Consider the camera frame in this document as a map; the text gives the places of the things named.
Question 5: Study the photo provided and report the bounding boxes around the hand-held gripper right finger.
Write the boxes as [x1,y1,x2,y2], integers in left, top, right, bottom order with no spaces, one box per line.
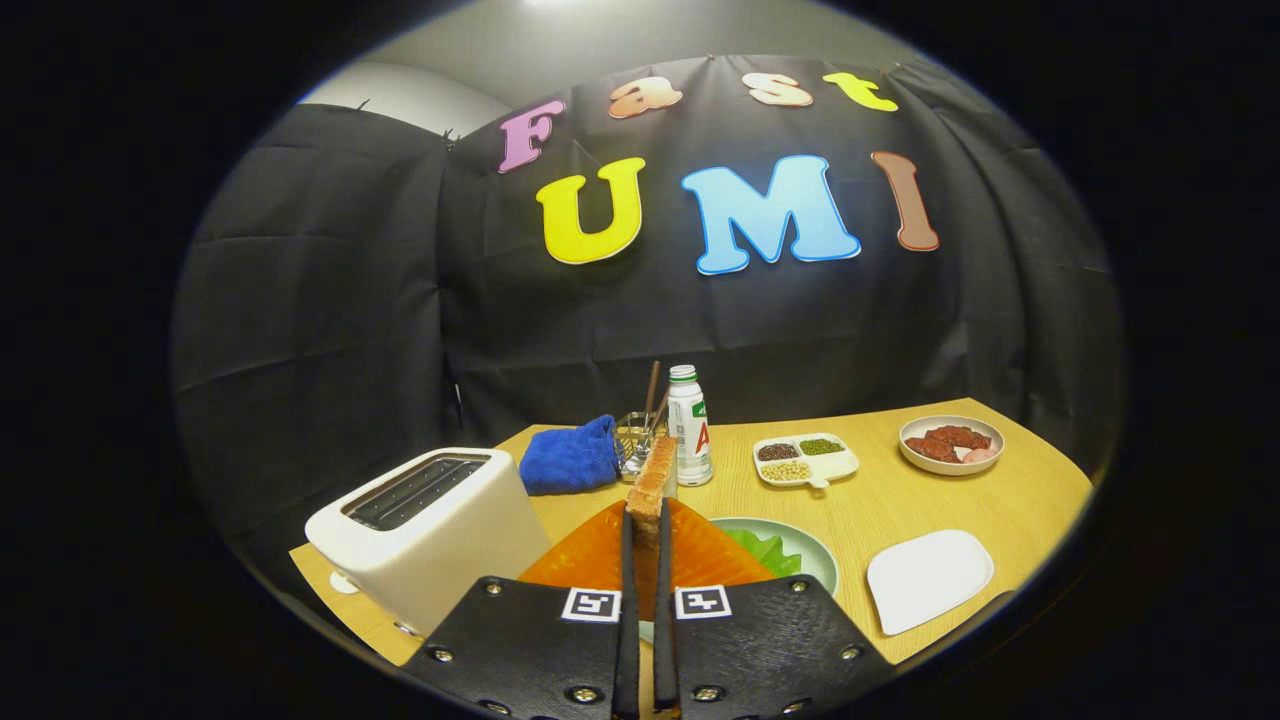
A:
[655,497,894,720]

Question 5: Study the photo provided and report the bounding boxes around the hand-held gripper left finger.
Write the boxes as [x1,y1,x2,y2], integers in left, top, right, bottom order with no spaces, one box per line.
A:
[400,500,641,720]

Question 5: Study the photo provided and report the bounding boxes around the green lettuce leaf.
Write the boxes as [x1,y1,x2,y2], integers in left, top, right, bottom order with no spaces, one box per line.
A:
[725,528,803,578]

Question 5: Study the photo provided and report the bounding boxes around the toasted bread slice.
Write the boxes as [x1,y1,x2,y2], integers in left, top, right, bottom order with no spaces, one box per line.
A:
[626,435,679,546]

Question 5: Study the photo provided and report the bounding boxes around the pale green round plate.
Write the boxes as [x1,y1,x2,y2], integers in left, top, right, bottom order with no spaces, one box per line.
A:
[640,516,840,643]

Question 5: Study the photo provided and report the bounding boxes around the blue cloth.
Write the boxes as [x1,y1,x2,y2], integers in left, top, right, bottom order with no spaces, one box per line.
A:
[518,415,623,496]

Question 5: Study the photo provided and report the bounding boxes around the clear glass utensil holder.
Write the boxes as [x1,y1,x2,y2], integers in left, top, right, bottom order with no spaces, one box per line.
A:
[614,411,667,479]

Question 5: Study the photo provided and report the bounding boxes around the white toaster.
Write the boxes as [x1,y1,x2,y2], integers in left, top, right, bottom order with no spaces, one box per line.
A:
[305,447,552,638]

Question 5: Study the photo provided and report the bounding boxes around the white drink bottle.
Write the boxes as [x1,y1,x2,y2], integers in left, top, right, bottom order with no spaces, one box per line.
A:
[667,365,714,487]

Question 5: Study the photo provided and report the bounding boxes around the white divided bean dish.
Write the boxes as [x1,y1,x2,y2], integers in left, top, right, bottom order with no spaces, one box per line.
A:
[752,432,860,490]

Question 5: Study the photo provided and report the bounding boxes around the brown chopsticks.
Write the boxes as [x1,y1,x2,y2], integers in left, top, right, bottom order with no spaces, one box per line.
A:
[645,360,672,431]

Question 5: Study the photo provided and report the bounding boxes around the white square plate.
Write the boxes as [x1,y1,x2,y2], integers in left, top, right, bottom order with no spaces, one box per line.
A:
[866,529,995,637]

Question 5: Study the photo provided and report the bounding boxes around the round beige plate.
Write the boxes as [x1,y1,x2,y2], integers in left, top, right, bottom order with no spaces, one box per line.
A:
[898,415,1005,477]

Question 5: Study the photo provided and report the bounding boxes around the dark red meat pieces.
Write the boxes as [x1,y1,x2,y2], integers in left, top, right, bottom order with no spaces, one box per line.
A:
[905,426,993,463]

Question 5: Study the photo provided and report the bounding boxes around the black backdrop cloth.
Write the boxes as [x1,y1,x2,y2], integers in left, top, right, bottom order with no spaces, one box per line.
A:
[170,55,1129,591]

